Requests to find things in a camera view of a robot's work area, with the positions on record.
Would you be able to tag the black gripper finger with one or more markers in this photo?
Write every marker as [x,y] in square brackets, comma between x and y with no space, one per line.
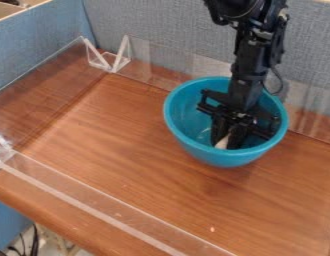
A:
[238,135]
[221,129]

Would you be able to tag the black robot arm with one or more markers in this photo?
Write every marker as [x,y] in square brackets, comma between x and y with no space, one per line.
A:
[259,21]

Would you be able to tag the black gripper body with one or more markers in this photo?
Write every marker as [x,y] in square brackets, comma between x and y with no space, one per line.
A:
[238,105]

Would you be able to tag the clear acrylic front barrier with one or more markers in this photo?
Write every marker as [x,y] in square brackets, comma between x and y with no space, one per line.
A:
[32,184]

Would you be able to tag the clear acrylic corner bracket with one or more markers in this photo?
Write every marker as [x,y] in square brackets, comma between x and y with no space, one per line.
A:
[110,62]

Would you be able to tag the white mushroom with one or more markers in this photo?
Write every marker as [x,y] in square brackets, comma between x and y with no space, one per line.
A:
[223,143]

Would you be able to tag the clear acrylic barrier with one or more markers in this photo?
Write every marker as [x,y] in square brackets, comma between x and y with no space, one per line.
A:
[164,67]
[32,184]

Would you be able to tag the clear acrylic back barrier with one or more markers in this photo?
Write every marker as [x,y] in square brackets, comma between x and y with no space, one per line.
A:
[164,67]

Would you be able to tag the blue plastic bowl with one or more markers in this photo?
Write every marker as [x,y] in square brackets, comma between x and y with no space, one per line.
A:
[190,125]

